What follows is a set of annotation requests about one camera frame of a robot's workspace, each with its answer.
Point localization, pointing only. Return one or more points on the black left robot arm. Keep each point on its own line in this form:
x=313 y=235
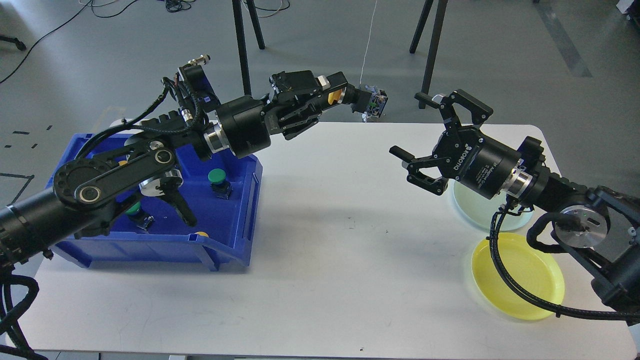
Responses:
x=137 y=158

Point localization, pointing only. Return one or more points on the green button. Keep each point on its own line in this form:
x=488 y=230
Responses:
x=140 y=217
x=219 y=184

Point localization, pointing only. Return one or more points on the pale green plate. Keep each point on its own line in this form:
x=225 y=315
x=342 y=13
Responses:
x=480 y=210

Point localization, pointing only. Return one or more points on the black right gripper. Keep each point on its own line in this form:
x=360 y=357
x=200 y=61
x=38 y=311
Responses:
x=475 y=167

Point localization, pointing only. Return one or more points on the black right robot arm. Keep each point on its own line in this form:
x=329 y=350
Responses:
x=575 y=218

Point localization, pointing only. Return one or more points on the yellow plate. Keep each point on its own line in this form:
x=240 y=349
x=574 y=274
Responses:
x=535 y=271

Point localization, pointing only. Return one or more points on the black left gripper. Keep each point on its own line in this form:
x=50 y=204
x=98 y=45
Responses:
x=245 y=125

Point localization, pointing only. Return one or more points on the blue plastic bin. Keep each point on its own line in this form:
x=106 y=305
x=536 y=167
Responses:
x=229 y=223

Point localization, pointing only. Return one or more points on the black tripod legs right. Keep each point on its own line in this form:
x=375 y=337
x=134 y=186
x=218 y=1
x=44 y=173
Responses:
x=435 y=38

